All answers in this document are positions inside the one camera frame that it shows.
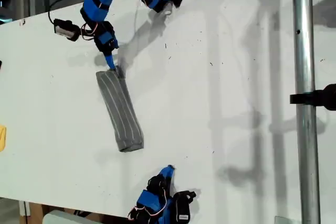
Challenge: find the white metal table leg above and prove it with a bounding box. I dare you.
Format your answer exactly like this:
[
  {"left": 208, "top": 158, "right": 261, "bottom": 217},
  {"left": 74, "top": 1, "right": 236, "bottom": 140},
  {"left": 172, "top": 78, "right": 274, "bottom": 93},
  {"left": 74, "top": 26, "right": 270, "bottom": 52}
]
[{"left": 18, "top": 200, "right": 30, "bottom": 217}]

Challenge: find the wooden table support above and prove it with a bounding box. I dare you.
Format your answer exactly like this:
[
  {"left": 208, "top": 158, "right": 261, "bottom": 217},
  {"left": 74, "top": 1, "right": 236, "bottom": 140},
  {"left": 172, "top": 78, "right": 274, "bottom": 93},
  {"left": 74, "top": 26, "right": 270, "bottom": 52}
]
[{"left": 28, "top": 201, "right": 45, "bottom": 218}]

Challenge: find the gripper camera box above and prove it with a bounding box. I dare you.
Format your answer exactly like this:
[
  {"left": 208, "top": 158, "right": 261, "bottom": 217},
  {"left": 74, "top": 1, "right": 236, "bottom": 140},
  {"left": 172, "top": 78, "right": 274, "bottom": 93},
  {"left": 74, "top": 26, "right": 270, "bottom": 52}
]
[
  {"left": 53, "top": 18, "right": 81, "bottom": 42},
  {"left": 172, "top": 189, "right": 197, "bottom": 224}
]

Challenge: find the camera black cable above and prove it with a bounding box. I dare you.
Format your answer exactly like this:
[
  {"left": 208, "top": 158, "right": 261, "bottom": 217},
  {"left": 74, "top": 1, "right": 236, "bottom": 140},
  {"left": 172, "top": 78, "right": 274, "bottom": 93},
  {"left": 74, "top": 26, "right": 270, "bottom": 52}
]
[{"left": 47, "top": 0, "right": 88, "bottom": 24}]

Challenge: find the yellow object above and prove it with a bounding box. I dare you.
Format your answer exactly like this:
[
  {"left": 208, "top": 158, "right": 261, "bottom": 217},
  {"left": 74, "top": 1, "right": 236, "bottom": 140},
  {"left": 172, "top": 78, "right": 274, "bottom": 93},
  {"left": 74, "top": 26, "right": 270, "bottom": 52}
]
[{"left": 0, "top": 124, "right": 7, "bottom": 153}]

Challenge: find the steel post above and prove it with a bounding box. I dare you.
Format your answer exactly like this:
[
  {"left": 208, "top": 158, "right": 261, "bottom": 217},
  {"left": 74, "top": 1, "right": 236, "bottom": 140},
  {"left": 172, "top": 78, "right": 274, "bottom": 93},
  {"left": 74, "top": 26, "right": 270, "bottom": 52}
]
[{"left": 290, "top": 0, "right": 321, "bottom": 224}]

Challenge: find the black post clamp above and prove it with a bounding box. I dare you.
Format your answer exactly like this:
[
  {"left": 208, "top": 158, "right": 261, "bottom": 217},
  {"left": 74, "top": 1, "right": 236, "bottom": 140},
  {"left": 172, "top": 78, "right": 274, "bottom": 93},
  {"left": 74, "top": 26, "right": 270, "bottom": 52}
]
[{"left": 289, "top": 83, "right": 336, "bottom": 111}]

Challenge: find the white box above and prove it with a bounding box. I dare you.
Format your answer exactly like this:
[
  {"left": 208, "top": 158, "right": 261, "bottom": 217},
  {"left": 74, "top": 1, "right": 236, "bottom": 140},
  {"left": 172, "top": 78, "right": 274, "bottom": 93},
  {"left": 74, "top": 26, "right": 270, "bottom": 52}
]
[{"left": 41, "top": 209, "right": 106, "bottom": 224}]

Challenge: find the grey white-striped towel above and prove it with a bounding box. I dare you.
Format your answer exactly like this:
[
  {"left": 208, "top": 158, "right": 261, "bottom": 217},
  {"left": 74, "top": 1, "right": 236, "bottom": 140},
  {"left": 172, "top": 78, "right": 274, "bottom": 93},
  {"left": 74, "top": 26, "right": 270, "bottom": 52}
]
[{"left": 96, "top": 69, "right": 145, "bottom": 153}]

